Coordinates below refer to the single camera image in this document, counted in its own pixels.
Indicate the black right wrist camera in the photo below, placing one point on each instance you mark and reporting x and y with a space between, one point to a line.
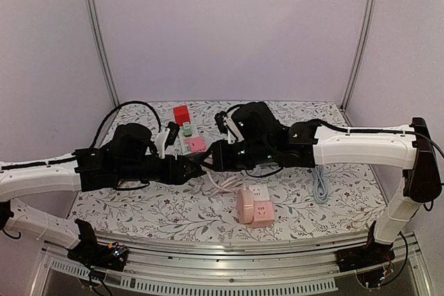
220 119

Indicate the white cube socket tiger print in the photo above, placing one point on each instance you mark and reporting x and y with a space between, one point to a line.
260 192

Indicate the pink plug adapter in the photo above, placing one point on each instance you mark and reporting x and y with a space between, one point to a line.
197 145

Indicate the dark green cube socket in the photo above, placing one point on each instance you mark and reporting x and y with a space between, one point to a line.
193 170

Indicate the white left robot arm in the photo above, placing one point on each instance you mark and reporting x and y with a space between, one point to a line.
130 156

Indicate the floral tablecloth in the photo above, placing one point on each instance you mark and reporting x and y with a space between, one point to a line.
196 212

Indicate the green plug adapter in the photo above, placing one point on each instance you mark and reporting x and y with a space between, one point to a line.
187 129

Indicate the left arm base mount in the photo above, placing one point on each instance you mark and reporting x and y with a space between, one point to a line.
90 253

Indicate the right aluminium frame post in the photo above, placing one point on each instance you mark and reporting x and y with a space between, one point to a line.
359 54

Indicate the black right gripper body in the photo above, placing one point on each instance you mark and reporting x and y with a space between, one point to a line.
222 154

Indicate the pink cube socket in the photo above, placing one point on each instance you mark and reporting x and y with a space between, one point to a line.
263 214

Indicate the aluminium table edge rail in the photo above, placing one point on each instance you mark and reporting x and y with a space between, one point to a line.
297 267

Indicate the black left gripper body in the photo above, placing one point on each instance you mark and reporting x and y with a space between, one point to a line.
168 177

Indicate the aluminium frame post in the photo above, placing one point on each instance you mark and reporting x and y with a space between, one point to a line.
99 43
359 54

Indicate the white power strip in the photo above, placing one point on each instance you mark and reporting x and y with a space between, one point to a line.
183 140

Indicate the red cube adapter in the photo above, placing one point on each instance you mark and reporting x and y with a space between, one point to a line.
181 115

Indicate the left aluminium frame post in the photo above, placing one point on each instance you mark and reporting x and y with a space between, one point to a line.
99 43

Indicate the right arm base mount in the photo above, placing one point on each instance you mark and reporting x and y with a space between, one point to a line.
363 256

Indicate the pink round socket base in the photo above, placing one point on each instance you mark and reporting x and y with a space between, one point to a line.
245 206

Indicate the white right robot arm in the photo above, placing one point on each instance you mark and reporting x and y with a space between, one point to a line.
256 137

